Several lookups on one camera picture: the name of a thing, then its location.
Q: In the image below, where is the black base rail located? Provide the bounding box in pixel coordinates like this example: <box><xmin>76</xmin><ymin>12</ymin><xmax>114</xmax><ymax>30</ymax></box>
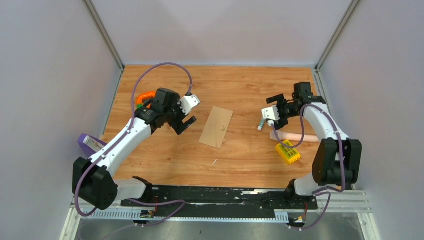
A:
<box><xmin>140</xmin><ymin>185</ymin><xmax>318</xmax><ymax>219</ymax></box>

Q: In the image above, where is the yellow building block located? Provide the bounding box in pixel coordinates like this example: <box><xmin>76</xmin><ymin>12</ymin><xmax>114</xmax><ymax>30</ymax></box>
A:
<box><xmin>275</xmin><ymin>140</ymin><xmax>301</xmax><ymax>165</ymax></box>

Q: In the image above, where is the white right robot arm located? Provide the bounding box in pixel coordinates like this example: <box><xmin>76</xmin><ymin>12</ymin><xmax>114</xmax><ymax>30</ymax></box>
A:
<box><xmin>261</xmin><ymin>82</ymin><xmax>363</xmax><ymax>209</ymax></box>

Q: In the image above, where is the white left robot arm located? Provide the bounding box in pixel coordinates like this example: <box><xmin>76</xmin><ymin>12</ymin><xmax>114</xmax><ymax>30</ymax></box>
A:
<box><xmin>72</xmin><ymin>88</ymin><xmax>201</xmax><ymax>210</ymax></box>

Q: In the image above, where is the white green glue stick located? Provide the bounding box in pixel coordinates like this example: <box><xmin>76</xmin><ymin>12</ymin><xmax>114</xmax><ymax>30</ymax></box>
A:
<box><xmin>257</xmin><ymin>118</ymin><xmax>265</xmax><ymax>131</ymax></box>

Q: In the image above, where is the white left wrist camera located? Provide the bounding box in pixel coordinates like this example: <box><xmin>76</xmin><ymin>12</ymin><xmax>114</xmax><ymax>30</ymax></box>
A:
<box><xmin>180</xmin><ymin>94</ymin><xmax>201</xmax><ymax>116</ymax></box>

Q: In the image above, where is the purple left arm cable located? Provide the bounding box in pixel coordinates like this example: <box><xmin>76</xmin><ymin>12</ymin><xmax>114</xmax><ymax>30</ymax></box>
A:
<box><xmin>74</xmin><ymin>62</ymin><xmax>194</xmax><ymax>229</ymax></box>

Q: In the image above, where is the pink toy microphone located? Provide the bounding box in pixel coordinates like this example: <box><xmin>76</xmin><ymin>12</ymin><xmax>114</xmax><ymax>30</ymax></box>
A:
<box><xmin>269</xmin><ymin>130</ymin><xmax>320</xmax><ymax>143</ymax></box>

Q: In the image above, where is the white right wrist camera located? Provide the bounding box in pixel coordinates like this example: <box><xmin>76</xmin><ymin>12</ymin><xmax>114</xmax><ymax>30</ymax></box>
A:
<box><xmin>261</xmin><ymin>105</ymin><xmax>280</xmax><ymax>122</ymax></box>

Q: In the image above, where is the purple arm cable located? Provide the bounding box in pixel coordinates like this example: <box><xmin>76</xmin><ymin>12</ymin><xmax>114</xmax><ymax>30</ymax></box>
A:
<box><xmin>269</xmin><ymin>104</ymin><xmax>347</xmax><ymax>231</ymax></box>
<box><xmin>74</xmin><ymin>62</ymin><xmax>194</xmax><ymax>229</ymax></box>

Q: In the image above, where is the purple box with card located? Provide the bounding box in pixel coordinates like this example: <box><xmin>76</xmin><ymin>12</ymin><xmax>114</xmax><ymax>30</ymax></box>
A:
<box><xmin>77</xmin><ymin>133</ymin><xmax>107</xmax><ymax>158</ymax></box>

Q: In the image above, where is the orange curved toy track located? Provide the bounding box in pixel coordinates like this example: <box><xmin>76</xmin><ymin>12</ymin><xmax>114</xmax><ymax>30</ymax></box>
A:
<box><xmin>135</xmin><ymin>91</ymin><xmax>156</xmax><ymax>108</ymax></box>

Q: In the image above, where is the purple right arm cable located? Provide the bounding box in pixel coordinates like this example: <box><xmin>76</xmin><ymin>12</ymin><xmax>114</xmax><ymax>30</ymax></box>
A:
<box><xmin>269</xmin><ymin>104</ymin><xmax>347</xmax><ymax>231</ymax></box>

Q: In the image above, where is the tan paper envelope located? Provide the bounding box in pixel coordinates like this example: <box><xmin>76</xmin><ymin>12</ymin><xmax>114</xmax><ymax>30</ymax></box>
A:
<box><xmin>199</xmin><ymin>106</ymin><xmax>234</xmax><ymax>149</ymax></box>

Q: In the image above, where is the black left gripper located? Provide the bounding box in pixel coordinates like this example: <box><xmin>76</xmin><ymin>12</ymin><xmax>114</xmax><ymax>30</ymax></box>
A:
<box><xmin>163</xmin><ymin>93</ymin><xmax>196</xmax><ymax>135</ymax></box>

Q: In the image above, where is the white slotted cable duct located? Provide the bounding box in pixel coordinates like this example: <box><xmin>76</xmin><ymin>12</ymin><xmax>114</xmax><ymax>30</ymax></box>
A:
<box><xmin>84</xmin><ymin>208</ymin><xmax>289</xmax><ymax>224</ymax></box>

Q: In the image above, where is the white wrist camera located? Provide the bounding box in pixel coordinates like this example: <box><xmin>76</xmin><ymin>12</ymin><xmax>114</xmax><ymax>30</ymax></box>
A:
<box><xmin>180</xmin><ymin>94</ymin><xmax>201</xmax><ymax>116</ymax></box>
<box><xmin>261</xmin><ymin>105</ymin><xmax>280</xmax><ymax>122</ymax></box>

